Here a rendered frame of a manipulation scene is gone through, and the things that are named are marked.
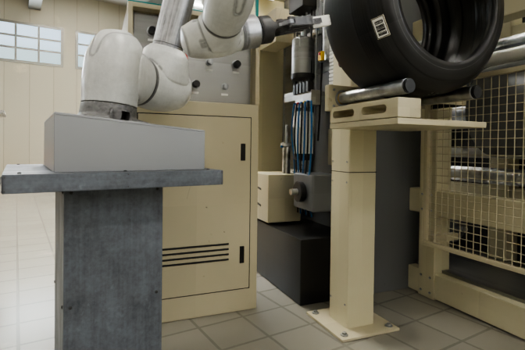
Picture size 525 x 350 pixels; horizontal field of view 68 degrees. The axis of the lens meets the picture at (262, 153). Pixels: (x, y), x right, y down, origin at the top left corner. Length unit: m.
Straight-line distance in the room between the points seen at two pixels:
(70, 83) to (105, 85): 7.49
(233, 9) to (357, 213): 0.98
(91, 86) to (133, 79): 0.11
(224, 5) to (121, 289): 0.77
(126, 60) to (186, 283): 0.95
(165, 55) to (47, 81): 7.35
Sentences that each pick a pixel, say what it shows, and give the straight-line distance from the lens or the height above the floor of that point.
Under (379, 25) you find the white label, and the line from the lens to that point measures 1.21.
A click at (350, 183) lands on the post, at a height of 0.58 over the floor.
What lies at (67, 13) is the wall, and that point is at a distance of 8.93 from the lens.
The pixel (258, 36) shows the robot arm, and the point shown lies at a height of 1.01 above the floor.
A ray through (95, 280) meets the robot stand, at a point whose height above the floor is 0.37.
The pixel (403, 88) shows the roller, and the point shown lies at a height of 0.89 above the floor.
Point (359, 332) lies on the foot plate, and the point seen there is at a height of 0.01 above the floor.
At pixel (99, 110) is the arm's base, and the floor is 0.81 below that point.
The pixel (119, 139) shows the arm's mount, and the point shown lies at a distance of 1.01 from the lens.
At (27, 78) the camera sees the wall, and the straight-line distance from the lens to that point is 8.60.
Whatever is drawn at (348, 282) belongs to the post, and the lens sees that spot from 1.63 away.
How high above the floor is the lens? 0.71
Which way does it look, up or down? 1 degrees down
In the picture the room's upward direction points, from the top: 1 degrees clockwise
